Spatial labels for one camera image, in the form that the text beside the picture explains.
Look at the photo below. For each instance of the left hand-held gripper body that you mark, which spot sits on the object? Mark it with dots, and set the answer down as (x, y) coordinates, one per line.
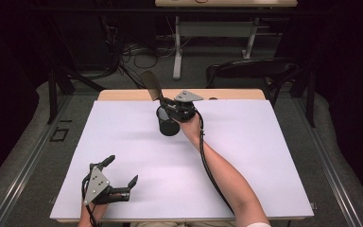
(96, 186)

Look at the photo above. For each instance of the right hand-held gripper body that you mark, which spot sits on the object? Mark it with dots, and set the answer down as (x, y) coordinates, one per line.
(184, 108)

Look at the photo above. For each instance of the black mesh pen holder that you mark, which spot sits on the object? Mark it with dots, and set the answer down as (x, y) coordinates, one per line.
(168, 127)

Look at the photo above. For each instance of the person's right hand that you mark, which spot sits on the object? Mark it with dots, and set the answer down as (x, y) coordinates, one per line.
(192, 129)

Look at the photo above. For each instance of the person's left hand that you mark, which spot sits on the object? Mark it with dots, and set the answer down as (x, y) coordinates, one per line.
(94, 211)

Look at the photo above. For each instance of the black chair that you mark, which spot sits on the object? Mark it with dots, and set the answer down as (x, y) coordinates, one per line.
(249, 67)

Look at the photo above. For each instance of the desk with white legs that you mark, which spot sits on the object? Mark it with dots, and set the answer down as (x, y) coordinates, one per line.
(214, 29)

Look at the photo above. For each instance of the black metal stand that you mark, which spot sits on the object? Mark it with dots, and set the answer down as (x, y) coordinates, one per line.
(310, 104)
(53, 94)

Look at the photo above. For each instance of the person's white sleeve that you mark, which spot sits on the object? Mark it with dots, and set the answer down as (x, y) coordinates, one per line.
(259, 225)

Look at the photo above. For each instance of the metal floor rail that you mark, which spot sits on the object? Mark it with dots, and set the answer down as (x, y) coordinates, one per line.
(25, 170)
(331, 170)

